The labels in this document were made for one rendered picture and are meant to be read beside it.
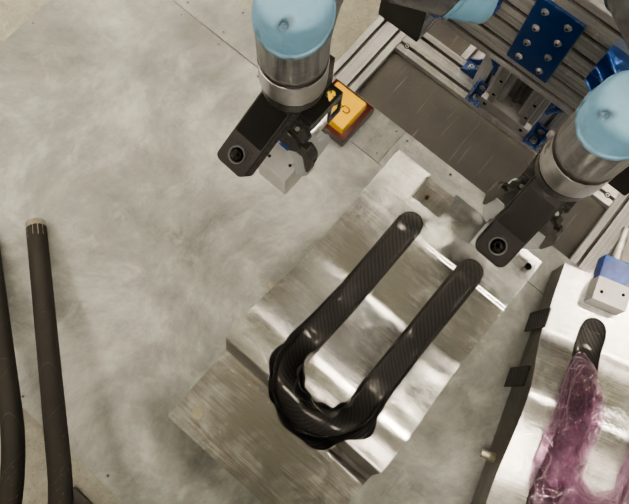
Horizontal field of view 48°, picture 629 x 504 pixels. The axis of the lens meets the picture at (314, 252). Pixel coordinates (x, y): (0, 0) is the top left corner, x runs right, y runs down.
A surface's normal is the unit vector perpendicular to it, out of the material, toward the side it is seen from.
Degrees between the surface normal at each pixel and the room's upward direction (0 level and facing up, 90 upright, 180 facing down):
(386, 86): 0
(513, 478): 11
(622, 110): 2
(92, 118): 0
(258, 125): 30
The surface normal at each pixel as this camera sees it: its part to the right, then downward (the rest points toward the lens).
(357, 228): 0.00, -0.22
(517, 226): -0.26, 0.17
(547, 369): 0.22, -0.65
